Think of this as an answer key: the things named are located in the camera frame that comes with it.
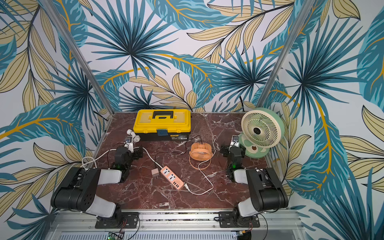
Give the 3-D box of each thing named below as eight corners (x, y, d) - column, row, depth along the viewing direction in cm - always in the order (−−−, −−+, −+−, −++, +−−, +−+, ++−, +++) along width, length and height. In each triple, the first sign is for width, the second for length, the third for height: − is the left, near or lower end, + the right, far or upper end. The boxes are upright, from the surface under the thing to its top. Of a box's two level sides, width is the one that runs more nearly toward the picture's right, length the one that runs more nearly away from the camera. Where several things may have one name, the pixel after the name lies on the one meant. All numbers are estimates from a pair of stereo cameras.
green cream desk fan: (239, 161, 97) (257, 130, 71) (235, 139, 107) (249, 106, 82) (262, 161, 97) (289, 130, 71) (256, 139, 107) (276, 106, 82)
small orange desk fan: (189, 162, 95) (189, 152, 84) (189, 151, 100) (189, 139, 90) (210, 162, 95) (213, 152, 85) (209, 151, 100) (212, 140, 90)
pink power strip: (160, 172, 91) (159, 170, 89) (166, 166, 93) (165, 164, 91) (179, 191, 84) (179, 190, 82) (185, 185, 86) (185, 183, 84)
